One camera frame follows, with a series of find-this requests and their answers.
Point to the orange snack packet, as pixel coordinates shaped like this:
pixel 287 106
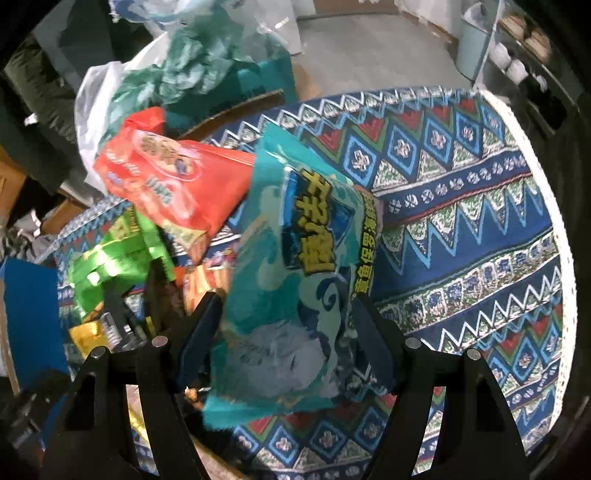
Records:
pixel 205 286

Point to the teal snack packet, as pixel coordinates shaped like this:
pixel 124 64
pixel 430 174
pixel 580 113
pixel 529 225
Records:
pixel 295 277

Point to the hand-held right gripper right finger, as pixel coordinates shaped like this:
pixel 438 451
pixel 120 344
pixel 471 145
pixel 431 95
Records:
pixel 369 323

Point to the light blue bin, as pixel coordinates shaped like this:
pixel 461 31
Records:
pixel 475 41

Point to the black shoe rack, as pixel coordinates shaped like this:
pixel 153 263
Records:
pixel 531 60

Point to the dark hanging jacket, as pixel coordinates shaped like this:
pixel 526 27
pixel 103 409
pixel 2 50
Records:
pixel 41 97

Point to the red snack packet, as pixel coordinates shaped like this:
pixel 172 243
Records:
pixel 171 180

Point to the blue plastic bag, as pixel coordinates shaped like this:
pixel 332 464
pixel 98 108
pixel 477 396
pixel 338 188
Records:
pixel 138 14

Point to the white plastic bag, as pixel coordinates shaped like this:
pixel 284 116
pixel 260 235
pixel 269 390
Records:
pixel 97 106

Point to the crumpled teal plastic bag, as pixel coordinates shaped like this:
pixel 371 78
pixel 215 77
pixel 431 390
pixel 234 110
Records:
pixel 184 69

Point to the green snack packet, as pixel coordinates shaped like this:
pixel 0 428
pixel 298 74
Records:
pixel 120 258

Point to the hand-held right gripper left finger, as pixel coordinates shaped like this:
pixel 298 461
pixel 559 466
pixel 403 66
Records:
pixel 203 330

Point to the gold snack packet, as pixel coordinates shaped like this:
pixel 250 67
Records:
pixel 87 339

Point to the cardboard box with blue rim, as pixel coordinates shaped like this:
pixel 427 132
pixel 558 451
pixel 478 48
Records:
pixel 32 314

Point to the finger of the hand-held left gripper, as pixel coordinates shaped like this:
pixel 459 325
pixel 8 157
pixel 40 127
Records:
pixel 113 309
pixel 157 300

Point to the patterned blue tablecloth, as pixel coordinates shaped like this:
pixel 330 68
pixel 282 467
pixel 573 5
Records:
pixel 461 230

